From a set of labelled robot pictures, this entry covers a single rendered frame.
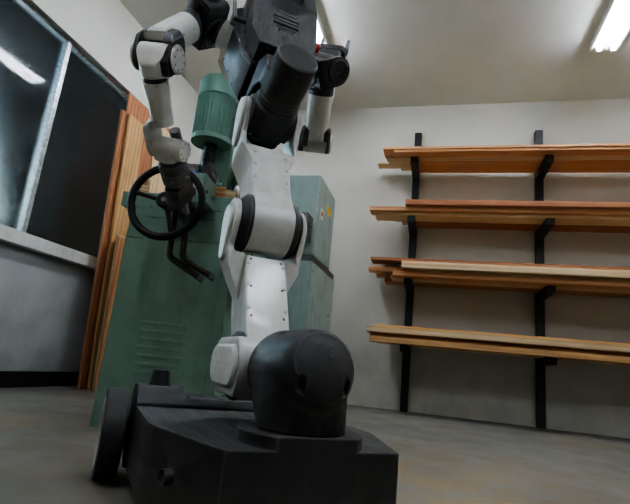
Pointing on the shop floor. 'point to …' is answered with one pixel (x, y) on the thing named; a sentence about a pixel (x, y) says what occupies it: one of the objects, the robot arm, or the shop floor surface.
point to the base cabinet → (164, 320)
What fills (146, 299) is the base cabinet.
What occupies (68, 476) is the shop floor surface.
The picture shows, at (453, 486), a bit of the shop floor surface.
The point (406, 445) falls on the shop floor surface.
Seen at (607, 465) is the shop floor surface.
